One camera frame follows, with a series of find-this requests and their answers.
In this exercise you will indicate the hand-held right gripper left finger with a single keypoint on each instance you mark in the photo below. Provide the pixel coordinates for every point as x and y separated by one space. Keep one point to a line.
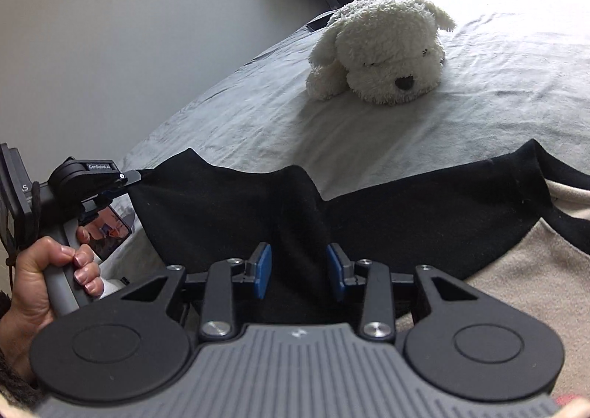
262 270

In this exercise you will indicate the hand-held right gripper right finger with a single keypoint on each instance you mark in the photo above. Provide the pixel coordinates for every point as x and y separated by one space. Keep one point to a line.
335 270

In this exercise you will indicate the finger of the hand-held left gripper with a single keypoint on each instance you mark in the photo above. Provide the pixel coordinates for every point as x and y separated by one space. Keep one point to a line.
99 203
129 177

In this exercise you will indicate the black and beige sweatshirt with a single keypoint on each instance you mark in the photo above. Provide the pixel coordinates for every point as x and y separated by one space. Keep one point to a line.
207 215

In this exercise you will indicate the person's left forearm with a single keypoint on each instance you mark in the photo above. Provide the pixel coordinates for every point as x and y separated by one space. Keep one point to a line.
9 385

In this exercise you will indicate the person's left hand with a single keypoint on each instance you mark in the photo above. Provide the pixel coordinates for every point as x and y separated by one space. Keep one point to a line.
32 298

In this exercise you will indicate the white plush dog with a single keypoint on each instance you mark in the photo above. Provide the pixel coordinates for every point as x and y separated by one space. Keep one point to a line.
382 45

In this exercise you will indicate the dark smartphone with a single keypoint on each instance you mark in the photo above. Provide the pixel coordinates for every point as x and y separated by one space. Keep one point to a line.
319 23

